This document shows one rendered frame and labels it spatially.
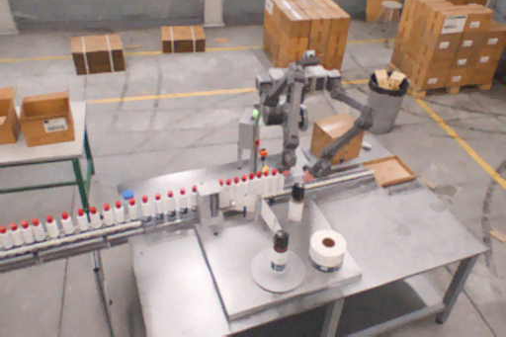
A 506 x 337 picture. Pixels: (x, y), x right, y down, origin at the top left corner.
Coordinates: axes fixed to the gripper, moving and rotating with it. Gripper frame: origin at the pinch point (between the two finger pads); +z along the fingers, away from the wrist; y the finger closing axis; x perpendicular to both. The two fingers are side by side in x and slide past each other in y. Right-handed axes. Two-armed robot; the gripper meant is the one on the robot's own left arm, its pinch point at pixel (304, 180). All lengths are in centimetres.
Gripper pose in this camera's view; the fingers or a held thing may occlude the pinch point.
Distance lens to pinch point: 315.1
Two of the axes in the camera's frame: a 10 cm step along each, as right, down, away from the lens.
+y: 3.5, 5.7, -7.4
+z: -6.3, 7.3, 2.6
